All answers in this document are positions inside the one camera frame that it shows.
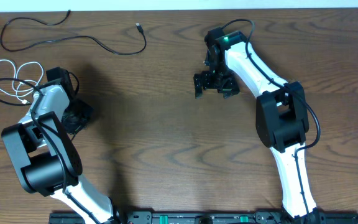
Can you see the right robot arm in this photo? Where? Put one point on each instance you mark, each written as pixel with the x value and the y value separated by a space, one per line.
pixel 281 118

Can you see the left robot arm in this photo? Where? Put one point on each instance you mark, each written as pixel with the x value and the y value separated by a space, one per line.
pixel 42 153

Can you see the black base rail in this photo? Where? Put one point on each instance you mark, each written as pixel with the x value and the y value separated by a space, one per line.
pixel 204 218

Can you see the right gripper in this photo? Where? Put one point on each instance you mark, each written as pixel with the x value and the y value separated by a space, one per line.
pixel 231 88

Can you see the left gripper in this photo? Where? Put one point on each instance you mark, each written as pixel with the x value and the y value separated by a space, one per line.
pixel 78 115

